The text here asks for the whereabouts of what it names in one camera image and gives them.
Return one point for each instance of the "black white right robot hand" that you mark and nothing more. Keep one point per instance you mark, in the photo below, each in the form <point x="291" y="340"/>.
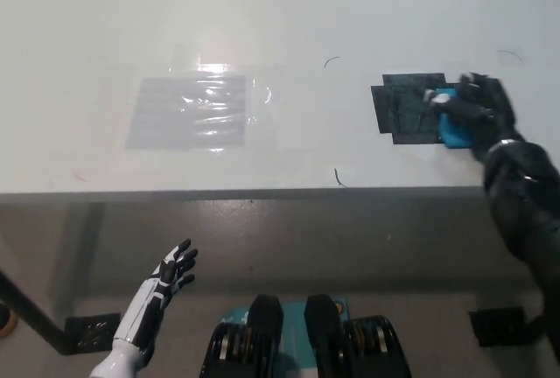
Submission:
<point x="485" y="107"/>

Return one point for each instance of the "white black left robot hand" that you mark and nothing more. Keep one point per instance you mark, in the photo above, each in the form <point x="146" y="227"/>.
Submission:
<point x="149" y="303"/>

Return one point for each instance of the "blue wavy soft sponge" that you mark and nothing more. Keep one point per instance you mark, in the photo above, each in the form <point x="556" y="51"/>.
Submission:
<point x="452" y="135"/>

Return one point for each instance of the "black tape marked spot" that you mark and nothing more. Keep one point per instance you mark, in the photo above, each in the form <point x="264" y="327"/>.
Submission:
<point x="402" y="111"/>

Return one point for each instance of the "black table foot plate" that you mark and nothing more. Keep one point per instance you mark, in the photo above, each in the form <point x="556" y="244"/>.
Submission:
<point x="496" y="327"/>
<point x="92" y="330"/>

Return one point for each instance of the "brown tape roll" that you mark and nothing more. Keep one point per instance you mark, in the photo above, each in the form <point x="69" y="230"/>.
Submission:
<point x="6" y="321"/>

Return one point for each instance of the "grey clear taped patch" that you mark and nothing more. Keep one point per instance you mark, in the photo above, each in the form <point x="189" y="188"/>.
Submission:
<point x="184" y="115"/>

